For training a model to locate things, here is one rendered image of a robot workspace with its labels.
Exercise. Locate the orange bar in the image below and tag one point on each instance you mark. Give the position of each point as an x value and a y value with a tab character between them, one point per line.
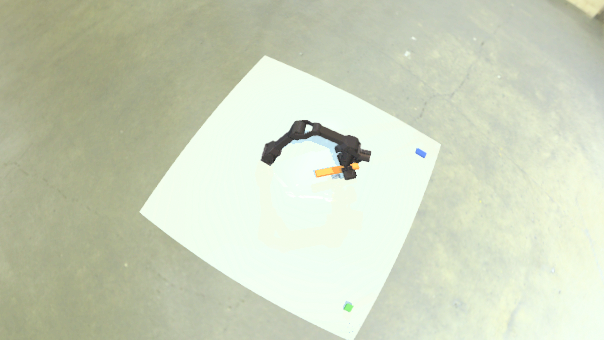
333	170

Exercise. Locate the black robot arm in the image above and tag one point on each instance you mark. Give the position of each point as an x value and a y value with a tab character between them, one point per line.
350	145

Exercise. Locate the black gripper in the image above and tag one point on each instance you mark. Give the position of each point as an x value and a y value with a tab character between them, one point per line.
348	172

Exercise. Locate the blue rectangular block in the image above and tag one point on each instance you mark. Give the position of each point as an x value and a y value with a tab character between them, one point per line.
420	153

